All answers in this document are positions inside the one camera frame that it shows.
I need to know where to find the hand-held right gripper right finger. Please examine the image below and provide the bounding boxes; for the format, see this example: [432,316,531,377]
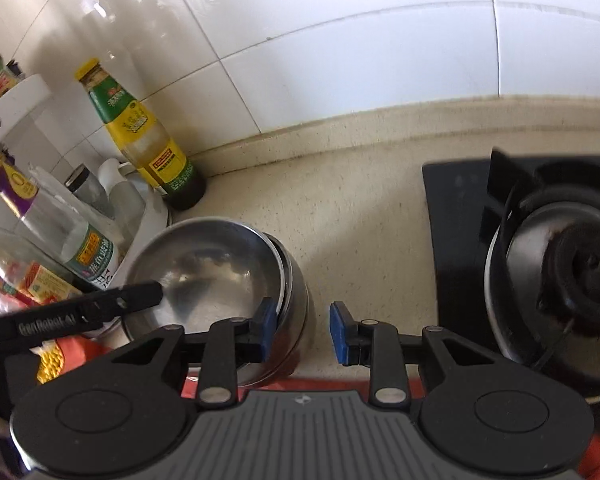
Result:
[330,301,503,408]

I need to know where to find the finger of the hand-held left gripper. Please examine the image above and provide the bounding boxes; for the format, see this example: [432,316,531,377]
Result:
[77,281,164,322]

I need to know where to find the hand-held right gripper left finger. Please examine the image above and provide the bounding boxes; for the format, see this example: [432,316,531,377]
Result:
[107,297,278,407]

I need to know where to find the stainless steel bowl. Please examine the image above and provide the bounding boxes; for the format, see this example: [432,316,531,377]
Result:
[180,232,311,389]
[260,232,294,322]
[121,216,281,348]

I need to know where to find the yellow chenille mat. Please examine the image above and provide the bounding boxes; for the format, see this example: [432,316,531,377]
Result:
[36,340,67,386]

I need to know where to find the yellow cap vinegar bottle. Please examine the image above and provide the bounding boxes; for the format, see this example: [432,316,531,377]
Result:
[0,220,88,311]

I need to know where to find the red cloth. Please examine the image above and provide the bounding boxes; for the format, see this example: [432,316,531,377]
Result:
[55,335,600,480]

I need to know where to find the small jar black lid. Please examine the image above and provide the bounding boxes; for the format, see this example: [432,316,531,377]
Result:
[64,164,116,222]

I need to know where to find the purple label gold cap bottle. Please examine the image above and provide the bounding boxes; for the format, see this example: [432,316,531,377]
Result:
[0,152,122,292]

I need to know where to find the black gas stove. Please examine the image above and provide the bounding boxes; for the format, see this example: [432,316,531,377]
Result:
[422,147,600,402]

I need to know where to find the yellow label sauce bottle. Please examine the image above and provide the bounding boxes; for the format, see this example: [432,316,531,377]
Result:
[75,57,208,211]

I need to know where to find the white condiment turntable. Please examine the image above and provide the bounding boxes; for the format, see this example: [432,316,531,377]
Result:
[0,74,174,311]

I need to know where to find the black stove burner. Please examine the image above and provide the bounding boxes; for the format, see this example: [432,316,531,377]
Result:
[542,232,600,337]

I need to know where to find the steel burner drip ring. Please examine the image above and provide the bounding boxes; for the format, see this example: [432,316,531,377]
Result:
[485,200,600,387]

